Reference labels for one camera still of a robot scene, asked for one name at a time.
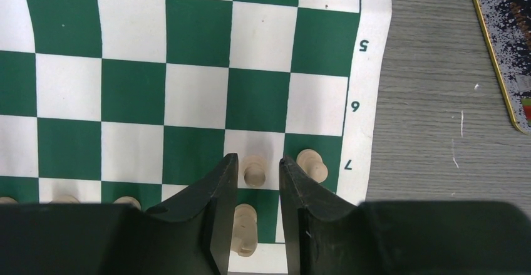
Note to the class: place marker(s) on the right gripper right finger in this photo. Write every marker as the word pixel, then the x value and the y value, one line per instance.
pixel 325 234

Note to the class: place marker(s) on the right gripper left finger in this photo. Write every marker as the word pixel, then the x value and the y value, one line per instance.
pixel 189 233

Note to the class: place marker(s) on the light wooden pawn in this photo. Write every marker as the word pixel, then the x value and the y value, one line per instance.
pixel 312 163
pixel 254 172

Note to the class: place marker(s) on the gold metal tin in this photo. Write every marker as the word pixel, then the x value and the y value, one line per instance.
pixel 505 25

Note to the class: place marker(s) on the green white chess board mat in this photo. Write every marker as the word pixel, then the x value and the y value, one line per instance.
pixel 102 99

